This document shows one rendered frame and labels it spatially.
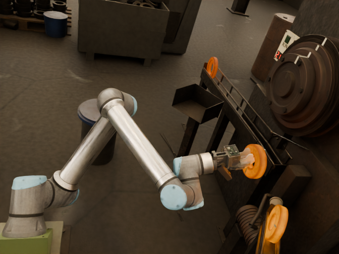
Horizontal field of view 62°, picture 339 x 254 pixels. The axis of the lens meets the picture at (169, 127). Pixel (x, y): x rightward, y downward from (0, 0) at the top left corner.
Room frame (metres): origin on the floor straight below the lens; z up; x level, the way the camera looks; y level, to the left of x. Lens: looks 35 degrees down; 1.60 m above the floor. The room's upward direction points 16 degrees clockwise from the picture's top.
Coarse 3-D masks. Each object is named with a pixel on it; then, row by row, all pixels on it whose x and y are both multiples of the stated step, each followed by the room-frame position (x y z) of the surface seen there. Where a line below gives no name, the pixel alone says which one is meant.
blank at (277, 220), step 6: (276, 210) 0.84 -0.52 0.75; (282, 210) 0.81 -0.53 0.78; (270, 216) 0.85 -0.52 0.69; (276, 216) 0.81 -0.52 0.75; (282, 216) 0.78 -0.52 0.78; (270, 222) 0.83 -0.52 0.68; (276, 222) 0.77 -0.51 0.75; (282, 222) 0.76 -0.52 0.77; (270, 228) 0.80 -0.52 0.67; (276, 228) 0.75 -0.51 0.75; (282, 228) 0.75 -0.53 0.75; (270, 234) 0.75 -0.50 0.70; (276, 234) 0.73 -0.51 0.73; (282, 234) 0.74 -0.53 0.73; (270, 240) 0.74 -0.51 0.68; (276, 240) 0.73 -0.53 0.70
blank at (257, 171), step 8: (256, 144) 1.06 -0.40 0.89; (256, 152) 1.01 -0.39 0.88; (264, 152) 1.00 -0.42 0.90; (256, 160) 0.98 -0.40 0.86; (264, 160) 0.97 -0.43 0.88; (248, 168) 1.00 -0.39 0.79; (256, 168) 0.96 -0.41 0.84; (264, 168) 0.95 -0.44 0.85; (248, 176) 0.97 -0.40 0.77; (256, 176) 0.94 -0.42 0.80
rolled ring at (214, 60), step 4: (212, 60) 2.32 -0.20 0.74; (216, 60) 2.30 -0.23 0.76; (208, 64) 2.39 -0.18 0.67; (216, 64) 2.27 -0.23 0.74; (208, 68) 2.37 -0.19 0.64; (216, 68) 2.25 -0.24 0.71; (208, 72) 2.35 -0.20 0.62; (212, 72) 2.25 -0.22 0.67; (216, 72) 2.25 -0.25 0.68; (212, 76) 2.25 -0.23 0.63
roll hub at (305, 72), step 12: (288, 60) 1.31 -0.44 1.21; (276, 72) 1.36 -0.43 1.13; (288, 72) 1.26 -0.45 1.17; (300, 72) 1.21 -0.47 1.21; (312, 72) 1.19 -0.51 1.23; (276, 84) 1.29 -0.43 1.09; (288, 84) 1.23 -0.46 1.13; (300, 84) 1.17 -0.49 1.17; (312, 84) 1.16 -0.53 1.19; (276, 96) 1.28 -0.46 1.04; (288, 96) 1.21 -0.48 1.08; (300, 96) 1.14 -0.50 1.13; (276, 108) 1.23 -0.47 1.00; (288, 108) 1.17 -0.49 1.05; (300, 108) 1.15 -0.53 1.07
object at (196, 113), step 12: (192, 84) 1.82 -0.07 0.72; (180, 96) 1.74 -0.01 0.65; (192, 96) 1.84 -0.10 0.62; (204, 96) 1.79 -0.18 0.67; (180, 108) 1.67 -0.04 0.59; (192, 108) 1.71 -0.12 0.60; (204, 108) 1.75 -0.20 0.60; (216, 108) 1.64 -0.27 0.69; (192, 120) 1.65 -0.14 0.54; (204, 120) 1.56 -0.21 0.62; (192, 132) 1.64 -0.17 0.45; (180, 156) 1.65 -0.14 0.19
